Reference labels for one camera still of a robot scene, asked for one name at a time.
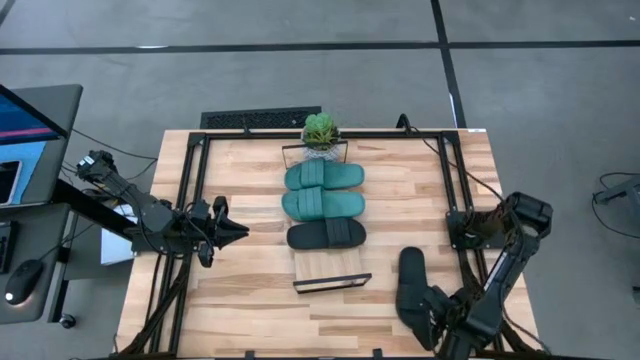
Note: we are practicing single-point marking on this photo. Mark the green slide sandal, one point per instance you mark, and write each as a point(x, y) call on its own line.
point(340, 205)
point(345, 175)

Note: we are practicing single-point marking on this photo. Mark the black slide sandal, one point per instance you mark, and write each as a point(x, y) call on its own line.
point(310, 235)
point(412, 270)

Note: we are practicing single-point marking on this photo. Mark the grey computer desk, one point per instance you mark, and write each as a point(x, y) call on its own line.
point(35, 235)

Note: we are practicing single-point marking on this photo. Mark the potted succulent patterned white pot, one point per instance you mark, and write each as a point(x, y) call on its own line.
point(320, 131)

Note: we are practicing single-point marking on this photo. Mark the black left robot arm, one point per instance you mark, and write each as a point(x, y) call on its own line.
point(150, 215)

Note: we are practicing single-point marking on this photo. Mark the white paper sheet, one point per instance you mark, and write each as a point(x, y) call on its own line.
point(112, 250)

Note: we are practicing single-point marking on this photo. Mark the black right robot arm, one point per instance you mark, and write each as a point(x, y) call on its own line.
point(505, 275)

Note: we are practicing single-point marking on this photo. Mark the wooden shelf black metal frame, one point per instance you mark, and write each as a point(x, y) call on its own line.
point(327, 265)

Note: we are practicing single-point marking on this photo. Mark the black computer mouse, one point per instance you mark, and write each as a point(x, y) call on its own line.
point(22, 280)

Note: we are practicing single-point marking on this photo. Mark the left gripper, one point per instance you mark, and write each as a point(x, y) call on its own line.
point(205, 232)

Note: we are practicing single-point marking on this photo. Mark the computer monitor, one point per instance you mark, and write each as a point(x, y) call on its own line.
point(25, 120)

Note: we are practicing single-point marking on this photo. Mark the black aluminium table frame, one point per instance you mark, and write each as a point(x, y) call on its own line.
point(240, 135)

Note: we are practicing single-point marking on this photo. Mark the black keyboard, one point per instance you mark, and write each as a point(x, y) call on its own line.
point(7, 247)

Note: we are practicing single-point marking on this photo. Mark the grey stand leg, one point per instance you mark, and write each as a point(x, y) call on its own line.
point(620, 190)

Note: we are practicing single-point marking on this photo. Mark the small black round knob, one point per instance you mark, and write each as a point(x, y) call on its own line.
point(67, 321)

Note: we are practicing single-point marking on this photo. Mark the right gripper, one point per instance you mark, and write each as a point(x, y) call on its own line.
point(445, 317)

